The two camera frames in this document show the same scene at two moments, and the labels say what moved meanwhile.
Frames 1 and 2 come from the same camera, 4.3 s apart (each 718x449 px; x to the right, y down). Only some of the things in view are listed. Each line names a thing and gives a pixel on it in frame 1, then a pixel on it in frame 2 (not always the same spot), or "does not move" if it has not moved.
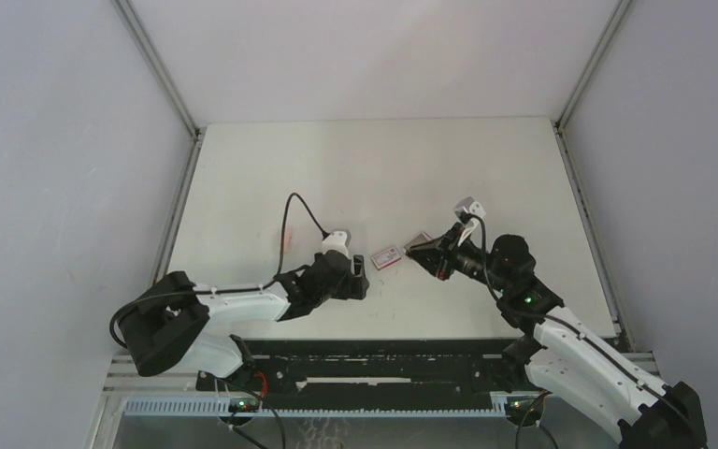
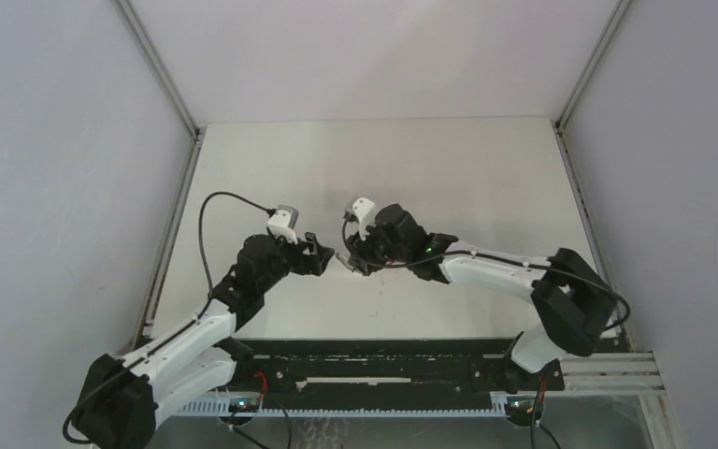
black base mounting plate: (480, 368) does not move
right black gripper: (439, 255) -> (364, 249)
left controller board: (243, 404) does not move
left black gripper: (358, 282) -> (315, 263)
